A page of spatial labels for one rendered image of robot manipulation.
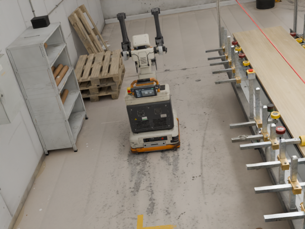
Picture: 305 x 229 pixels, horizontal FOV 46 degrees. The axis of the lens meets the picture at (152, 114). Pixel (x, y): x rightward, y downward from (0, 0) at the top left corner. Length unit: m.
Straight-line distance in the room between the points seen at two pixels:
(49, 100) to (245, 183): 2.54
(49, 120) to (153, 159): 1.44
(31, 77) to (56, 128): 0.75
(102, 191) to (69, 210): 0.42
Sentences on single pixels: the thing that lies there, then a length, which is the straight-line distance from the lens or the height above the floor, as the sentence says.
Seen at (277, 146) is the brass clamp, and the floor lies 0.95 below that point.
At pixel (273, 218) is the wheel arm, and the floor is 0.96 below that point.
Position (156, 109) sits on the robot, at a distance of 4.30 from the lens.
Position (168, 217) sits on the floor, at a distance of 3.74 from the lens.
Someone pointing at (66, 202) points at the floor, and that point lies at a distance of 4.25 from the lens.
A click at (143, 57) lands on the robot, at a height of 1.15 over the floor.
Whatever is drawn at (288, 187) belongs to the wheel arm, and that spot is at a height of 0.96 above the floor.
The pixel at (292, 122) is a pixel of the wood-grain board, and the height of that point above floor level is 0.90.
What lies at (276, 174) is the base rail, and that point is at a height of 0.70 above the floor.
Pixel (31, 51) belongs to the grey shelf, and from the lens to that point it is 4.44.
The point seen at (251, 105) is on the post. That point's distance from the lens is 3.67.
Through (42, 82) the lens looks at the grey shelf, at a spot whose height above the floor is 1.07.
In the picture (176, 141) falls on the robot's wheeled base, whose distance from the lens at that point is 4.46.
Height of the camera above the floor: 2.68
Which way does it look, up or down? 30 degrees down
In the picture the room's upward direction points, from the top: 10 degrees counter-clockwise
